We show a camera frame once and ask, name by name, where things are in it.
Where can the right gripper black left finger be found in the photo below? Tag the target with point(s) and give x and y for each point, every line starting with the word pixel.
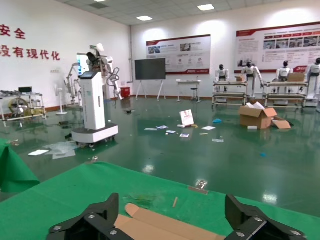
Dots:
pixel 92 222

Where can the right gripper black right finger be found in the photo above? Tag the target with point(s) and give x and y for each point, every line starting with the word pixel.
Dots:
pixel 247 222

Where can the open flat cardboard box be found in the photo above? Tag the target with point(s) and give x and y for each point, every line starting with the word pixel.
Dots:
pixel 155 225

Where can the large open cardboard box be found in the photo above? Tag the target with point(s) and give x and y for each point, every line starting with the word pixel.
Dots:
pixel 255 120

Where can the small white box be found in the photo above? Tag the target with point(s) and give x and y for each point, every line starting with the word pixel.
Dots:
pixel 182 126

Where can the small cardboard box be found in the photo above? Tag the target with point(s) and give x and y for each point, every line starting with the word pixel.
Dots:
pixel 239 78

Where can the medium cardboard box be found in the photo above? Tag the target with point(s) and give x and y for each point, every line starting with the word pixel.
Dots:
pixel 296 77

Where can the large green tablecloth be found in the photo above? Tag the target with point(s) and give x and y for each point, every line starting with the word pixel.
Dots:
pixel 62 195

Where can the silver binder clip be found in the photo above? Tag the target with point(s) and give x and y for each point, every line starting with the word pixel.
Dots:
pixel 200 186

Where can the small blue scrap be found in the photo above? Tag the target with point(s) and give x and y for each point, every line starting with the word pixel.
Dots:
pixel 263 155

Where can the small wooden stick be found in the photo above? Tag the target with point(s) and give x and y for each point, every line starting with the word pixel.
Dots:
pixel 175 202

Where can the clear plastic floor sheets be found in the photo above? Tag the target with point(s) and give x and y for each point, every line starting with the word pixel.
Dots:
pixel 62 148

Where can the clear plastic sleeve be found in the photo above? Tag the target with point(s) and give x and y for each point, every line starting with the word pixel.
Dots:
pixel 218 140

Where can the white floor paper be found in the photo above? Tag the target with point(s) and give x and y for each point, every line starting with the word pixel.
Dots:
pixel 38 152

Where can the draped green cloth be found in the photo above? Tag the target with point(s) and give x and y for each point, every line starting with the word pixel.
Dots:
pixel 15 170

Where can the white foam block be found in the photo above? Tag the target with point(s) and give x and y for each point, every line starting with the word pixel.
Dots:
pixel 252 128

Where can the white paper sheet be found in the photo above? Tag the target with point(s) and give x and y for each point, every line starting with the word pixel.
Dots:
pixel 208 128

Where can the blue shoe cover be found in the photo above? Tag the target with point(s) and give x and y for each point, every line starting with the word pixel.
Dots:
pixel 217 121

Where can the blue white booklet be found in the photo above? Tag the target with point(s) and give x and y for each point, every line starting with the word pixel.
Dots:
pixel 184 135

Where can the yellow sponge piece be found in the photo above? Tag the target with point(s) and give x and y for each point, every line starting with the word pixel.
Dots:
pixel 195 126

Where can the pale leaflet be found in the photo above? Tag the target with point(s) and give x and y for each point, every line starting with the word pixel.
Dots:
pixel 151 129

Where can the small black floor debris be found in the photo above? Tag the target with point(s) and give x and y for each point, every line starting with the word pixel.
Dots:
pixel 128 111

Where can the blue printed leaflet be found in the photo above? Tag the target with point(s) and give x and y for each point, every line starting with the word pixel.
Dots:
pixel 162 127

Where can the small white blue leaflet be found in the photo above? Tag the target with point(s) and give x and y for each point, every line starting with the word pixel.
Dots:
pixel 170 132

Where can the white kiosk robot on base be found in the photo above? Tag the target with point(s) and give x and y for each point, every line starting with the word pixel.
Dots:
pixel 93 100

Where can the red bin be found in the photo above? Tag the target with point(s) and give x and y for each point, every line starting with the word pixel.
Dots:
pixel 125 92

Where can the black round stool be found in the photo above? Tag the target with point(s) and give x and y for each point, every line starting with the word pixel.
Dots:
pixel 195 89

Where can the white black-headed humanoid robot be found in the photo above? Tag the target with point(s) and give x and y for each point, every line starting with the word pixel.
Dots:
pixel 283 72
pixel 314 72
pixel 250 72
pixel 222 73

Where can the white desk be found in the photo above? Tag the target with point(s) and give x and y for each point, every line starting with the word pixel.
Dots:
pixel 188 82

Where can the black screen on stand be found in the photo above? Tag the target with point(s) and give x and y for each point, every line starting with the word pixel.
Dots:
pixel 150 68

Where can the wide process chart poster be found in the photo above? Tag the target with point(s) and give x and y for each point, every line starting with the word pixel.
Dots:
pixel 275 45

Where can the red white info poster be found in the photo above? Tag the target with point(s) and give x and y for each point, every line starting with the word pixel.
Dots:
pixel 182 53

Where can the rectangular ceiling light panel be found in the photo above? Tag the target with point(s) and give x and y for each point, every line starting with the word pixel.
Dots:
pixel 144 18
pixel 100 0
pixel 205 7

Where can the white pedestal fan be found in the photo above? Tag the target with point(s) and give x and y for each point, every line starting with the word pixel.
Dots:
pixel 61 100

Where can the cluttered tube frame cart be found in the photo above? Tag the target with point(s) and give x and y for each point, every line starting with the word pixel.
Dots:
pixel 22 107

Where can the tube frame workbench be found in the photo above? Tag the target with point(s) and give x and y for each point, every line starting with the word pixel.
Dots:
pixel 285 84
pixel 230 84

